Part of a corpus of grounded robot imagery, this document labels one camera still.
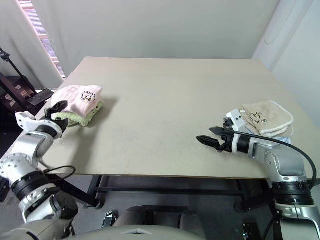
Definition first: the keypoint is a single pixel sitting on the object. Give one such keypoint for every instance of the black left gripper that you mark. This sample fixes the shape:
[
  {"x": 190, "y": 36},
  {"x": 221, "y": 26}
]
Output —
[{"x": 49, "y": 113}]

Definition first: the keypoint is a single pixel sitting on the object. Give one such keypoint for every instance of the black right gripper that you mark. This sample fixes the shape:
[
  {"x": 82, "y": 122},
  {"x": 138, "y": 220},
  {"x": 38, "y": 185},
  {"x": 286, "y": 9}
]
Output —
[{"x": 228, "y": 142}]

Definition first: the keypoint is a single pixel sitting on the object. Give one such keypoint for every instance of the pink towel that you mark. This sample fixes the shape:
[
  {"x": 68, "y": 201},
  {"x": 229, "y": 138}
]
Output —
[{"x": 75, "y": 97}]

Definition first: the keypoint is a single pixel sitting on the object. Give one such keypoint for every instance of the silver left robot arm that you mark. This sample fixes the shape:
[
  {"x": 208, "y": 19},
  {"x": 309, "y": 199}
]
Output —
[{"x": 27, "y": 160}]

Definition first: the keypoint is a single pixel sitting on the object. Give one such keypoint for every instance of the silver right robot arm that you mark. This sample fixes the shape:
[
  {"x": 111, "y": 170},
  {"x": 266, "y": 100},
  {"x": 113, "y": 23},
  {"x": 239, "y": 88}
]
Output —
[{"x": 282, "y": 162}]

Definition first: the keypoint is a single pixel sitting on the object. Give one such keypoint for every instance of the green towel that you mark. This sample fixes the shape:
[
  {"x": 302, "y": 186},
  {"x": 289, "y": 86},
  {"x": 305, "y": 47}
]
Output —
[{"x": 85, "y": 118}]

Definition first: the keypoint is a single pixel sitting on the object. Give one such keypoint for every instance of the beige towel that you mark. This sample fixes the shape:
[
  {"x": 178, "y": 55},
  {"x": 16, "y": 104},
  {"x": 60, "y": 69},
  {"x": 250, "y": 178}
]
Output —
[{"x": 270, "y": 117}]

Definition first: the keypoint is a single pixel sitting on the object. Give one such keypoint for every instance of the light blue cloth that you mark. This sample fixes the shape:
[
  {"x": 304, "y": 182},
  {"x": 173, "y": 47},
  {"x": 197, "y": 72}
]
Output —
[{"x": 283, "y": 139}]

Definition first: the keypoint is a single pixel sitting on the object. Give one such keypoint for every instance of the black flat device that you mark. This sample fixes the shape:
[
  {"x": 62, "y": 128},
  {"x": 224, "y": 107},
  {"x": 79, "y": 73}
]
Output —
[{"x": 40, "y": 97}]

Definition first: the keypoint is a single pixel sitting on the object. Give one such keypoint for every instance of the dark wooden furniture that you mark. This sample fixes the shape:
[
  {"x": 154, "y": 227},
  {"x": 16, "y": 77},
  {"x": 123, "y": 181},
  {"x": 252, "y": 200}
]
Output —
[{"x": 10, "y": 100}]

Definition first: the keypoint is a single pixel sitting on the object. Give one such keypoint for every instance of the black tripod stand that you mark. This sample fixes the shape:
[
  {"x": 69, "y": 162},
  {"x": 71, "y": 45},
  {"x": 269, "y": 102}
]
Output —
[{"x": 12, "y": 67}]

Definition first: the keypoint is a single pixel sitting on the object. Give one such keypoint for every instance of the window with blinds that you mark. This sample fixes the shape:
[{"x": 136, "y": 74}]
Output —
[{"x": 40, "y": 32}]

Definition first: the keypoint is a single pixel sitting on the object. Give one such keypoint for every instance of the dark rounded robot leg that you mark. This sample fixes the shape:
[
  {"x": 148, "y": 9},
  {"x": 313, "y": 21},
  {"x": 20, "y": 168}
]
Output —
[
  {"x": 191, "y": 225},
  {"x": 136, "y": 216}
]

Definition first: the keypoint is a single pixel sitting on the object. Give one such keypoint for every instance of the grey robot torso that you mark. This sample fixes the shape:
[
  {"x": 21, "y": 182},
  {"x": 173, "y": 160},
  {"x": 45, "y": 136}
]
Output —
[{"x": 137, "y": 233}]

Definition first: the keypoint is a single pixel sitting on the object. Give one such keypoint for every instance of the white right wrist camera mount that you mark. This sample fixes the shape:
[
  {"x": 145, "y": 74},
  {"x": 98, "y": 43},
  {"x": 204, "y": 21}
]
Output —
[{"x": 237, "y": 120}]

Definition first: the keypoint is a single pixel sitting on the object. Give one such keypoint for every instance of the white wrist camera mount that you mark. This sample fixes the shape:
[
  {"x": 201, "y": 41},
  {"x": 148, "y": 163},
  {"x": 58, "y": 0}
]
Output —
[
  {"x": 237, "y": 120},
  {"x": 27, "y": 122}
]

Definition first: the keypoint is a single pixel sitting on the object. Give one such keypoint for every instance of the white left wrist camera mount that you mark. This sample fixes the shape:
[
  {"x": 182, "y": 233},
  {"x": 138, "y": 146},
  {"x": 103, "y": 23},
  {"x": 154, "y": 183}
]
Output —
[{"x": 27, "y": 122}]

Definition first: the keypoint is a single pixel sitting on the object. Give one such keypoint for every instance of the black metal table frame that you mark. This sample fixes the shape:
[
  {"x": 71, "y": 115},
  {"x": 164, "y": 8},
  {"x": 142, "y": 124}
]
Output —
[{"x": 170, "y": 190}]

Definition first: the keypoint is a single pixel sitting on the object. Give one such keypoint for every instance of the shiny metal foot bracket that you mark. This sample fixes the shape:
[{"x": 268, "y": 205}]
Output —
[{"x": 110, "y": 219}]

